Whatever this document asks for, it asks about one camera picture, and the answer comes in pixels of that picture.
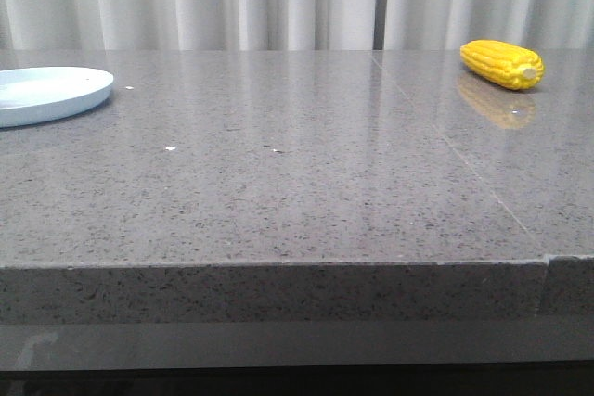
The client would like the light blue round plate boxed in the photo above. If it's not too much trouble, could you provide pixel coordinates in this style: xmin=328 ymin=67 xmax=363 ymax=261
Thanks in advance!
xmin=1 ymin=67 xmax=114 ymax=128

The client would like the white pleated curtain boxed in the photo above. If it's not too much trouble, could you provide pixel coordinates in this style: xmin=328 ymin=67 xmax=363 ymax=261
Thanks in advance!
xmin=1 ymin=0 xmax=593 ymax=50

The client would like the yellow corn cob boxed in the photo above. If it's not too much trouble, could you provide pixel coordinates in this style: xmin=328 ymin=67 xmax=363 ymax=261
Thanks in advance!
xmin=459 ymin=40 xmax=545 ymax=91

